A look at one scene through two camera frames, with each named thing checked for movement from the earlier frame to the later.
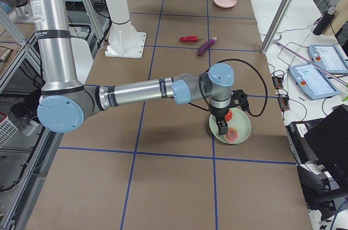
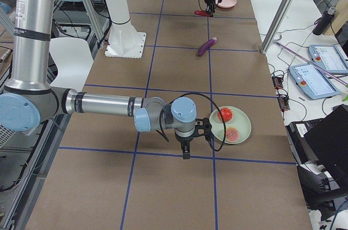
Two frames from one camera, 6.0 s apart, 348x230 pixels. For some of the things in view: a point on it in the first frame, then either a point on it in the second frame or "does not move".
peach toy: [232, 135] does not move
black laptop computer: [324, 141] does not move
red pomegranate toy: [229, 116] does not move
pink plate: [225, 1] does not move
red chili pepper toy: [190, 38] -> [201, 12]
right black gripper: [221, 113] -> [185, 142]
